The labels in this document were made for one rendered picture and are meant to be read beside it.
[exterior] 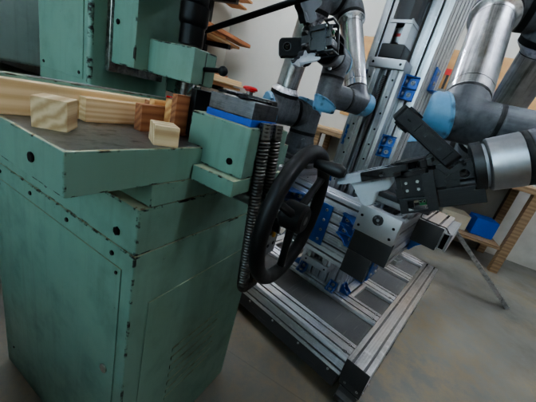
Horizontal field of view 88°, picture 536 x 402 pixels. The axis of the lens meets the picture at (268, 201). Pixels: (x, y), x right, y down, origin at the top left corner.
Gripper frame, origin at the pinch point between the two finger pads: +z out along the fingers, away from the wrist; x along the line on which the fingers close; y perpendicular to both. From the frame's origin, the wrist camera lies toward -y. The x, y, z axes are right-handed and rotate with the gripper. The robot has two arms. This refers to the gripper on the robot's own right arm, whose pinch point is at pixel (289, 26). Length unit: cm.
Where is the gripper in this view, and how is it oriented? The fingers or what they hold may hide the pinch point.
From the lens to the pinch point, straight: 72.6
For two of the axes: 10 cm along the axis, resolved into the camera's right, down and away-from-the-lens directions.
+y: 8.7, 0.9, -4.8
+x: 0.1, 9.8, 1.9
